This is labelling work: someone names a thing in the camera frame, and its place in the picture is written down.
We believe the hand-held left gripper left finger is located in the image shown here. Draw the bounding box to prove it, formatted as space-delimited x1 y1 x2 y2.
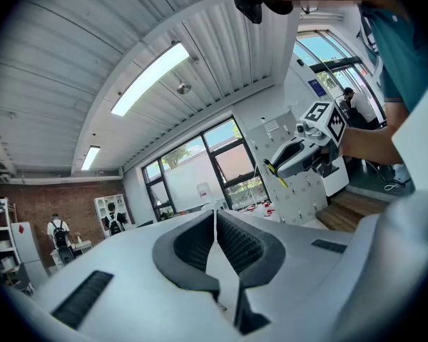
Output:
31 208 236 342

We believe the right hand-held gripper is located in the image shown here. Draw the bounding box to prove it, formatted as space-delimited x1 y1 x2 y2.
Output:
272 100 347 179

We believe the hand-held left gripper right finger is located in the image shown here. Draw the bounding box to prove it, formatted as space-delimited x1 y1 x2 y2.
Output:
216 208 361 342

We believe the person's right forearm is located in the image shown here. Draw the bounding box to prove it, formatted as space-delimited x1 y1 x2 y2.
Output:
338 125 407 167

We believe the white pegboard panel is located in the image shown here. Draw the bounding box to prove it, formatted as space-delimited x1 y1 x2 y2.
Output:
245 110 330 227

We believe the wooden step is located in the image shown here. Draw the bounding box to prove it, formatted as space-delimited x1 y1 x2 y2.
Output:
315 190 390 233

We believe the white arched cabinet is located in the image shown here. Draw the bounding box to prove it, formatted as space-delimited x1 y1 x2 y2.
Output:
94 193 129 239

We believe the black-framed window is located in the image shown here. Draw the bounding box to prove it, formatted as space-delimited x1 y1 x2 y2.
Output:
141 116 272 221

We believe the white jug red label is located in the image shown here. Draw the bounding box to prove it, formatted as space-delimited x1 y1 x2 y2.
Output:
195 182 211 201

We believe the glass entrance door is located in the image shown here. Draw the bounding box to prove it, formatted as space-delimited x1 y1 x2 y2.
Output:
294 29 386 120

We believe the grey fridge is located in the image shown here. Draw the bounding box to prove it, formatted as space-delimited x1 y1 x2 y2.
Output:
10 221 49 289

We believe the white shelving rack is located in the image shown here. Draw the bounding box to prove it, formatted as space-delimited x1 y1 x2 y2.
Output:
0 196 22 283

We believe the short ceiling light panel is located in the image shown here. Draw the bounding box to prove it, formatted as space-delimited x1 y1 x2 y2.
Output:
81 145 101 172

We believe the person's teal shirt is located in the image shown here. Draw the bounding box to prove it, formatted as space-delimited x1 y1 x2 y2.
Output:
358 4 428 114

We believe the long ceiling light panel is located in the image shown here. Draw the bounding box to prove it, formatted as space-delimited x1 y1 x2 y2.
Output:
110 42 190 118

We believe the black cable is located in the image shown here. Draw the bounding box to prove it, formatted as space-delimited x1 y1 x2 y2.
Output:
360 157 414 192

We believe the black head-worn camera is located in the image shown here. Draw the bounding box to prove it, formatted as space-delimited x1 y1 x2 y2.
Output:
233 0 264 25

